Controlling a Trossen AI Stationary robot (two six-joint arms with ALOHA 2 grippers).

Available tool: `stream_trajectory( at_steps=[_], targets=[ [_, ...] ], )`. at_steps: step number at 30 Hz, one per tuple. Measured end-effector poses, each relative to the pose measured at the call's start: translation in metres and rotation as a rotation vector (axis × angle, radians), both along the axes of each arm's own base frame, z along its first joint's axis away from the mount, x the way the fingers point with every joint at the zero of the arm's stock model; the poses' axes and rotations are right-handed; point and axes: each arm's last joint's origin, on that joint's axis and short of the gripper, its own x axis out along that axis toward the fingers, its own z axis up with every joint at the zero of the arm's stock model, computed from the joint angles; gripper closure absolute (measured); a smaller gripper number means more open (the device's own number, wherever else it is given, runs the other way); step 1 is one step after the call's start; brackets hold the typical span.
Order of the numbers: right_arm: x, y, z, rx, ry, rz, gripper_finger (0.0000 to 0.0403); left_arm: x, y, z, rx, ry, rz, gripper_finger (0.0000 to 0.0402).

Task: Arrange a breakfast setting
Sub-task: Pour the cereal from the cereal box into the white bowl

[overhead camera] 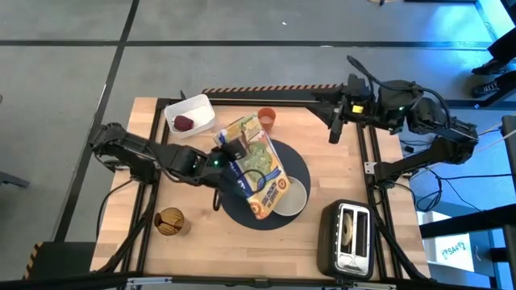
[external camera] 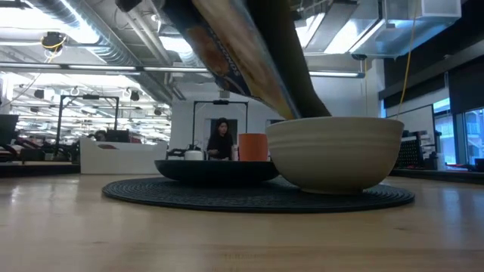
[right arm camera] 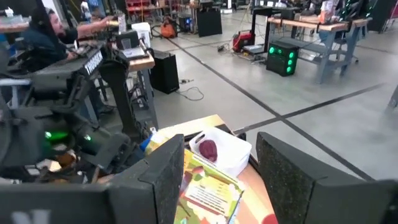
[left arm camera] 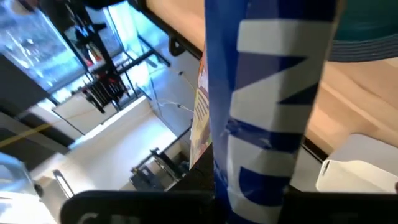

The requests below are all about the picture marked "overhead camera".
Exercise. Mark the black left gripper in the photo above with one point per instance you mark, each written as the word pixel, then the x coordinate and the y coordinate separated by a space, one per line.
pixel 235 151

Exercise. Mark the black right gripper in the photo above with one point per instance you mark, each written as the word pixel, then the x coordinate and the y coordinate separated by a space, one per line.
pixel 354 114

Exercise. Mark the colourful cereal box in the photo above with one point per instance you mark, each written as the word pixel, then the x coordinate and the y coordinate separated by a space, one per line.
pixel 262 161

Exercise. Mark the dark red fruit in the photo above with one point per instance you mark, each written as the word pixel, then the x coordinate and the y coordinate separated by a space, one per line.
pixel 183 123

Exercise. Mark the bagel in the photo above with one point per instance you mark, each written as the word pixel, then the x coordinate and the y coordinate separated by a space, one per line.
pixel 346 229

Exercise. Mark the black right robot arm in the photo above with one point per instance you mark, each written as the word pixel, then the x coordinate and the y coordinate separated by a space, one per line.
pixel 443 151

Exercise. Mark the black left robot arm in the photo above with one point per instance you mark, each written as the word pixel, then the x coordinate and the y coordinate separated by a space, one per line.
pixel 133 147

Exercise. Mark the orange cup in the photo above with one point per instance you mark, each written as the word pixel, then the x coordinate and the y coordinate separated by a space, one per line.
pixel 267 118

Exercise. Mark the white plastic bin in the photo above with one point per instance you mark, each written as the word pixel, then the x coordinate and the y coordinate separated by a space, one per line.
pixel 197 110

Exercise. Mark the dark round placemat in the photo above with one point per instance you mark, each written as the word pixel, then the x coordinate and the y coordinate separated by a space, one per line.
pixel 296 161

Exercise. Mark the hazard-striped black bar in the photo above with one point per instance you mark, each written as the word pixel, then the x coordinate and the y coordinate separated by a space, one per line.
pixel 262 93

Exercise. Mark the white bowl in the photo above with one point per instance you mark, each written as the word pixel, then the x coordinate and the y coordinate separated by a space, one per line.
pixel 292 197

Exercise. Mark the amber glass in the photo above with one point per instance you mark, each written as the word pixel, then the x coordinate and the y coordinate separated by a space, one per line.
pixel 169 221

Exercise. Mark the black and chrome toaster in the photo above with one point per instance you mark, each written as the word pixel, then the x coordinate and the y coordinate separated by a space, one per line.
pixel 328 241

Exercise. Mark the black desk foot bar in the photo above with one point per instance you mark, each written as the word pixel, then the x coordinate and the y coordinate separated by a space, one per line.
pixel 463 103

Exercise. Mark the person's shoe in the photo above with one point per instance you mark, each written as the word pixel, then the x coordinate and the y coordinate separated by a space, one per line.
pixel 489 67
pixel 485 88

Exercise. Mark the black beam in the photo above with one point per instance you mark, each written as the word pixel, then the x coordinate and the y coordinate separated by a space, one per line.
pixel 463 221

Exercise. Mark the black upright panel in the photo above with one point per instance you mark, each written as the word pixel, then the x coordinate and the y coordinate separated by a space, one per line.
pixel 510 141

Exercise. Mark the white paper sign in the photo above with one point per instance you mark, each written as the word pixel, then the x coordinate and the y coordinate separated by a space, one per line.
pixel 455 251

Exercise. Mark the person's leg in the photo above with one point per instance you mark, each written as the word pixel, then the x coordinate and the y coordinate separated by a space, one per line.
pixel 506 46

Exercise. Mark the black box with hazard stripe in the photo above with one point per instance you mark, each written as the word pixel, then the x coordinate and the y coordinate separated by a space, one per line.
pixel 64 259

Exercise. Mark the grey furniture foot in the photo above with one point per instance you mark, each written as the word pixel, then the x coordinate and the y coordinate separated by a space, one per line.
pixel 12 179

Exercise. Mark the black frame crossbar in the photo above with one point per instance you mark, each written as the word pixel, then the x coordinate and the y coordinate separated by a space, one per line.
pixel 60 282

